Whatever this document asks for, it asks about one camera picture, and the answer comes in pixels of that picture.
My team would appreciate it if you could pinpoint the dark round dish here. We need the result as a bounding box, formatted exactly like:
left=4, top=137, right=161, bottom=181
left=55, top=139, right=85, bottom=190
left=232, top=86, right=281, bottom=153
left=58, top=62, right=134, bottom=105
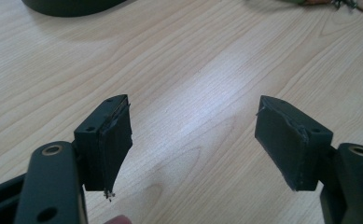
left=21, top=0, right=128, bottom=18

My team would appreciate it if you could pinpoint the green and orange vegetable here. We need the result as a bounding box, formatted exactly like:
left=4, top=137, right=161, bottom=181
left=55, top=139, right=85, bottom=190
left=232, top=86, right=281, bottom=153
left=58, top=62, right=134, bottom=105
left=280, top=0, right=358, bottom=10

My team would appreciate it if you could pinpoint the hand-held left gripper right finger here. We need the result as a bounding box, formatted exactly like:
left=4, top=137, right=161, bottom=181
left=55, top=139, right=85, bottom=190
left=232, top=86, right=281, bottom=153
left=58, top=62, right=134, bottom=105
left=254, top=94, right=334, bottom=192

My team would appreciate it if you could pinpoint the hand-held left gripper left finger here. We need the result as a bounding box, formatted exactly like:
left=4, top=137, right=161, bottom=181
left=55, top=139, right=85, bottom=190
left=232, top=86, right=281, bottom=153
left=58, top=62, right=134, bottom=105
left=73, top=93, right=133, bottom=202

